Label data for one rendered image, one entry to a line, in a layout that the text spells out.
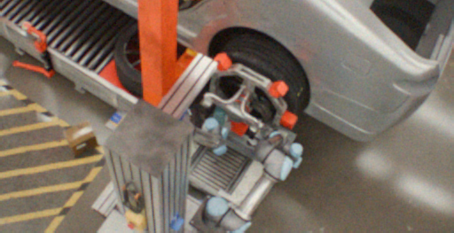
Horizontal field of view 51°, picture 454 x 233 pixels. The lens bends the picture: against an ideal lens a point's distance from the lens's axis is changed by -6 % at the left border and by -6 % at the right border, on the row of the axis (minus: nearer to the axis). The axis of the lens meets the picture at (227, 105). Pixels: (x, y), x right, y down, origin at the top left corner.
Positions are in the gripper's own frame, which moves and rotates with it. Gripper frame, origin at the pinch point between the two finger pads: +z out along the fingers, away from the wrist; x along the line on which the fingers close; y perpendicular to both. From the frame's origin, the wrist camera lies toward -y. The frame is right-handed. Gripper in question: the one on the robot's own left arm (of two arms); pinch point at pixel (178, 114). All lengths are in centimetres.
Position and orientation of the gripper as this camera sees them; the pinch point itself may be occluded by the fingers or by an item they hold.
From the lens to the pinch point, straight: 328.7
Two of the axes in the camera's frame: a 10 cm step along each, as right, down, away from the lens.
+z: -8.6, -3.0, 4.2
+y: 0.3, 7.8, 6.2
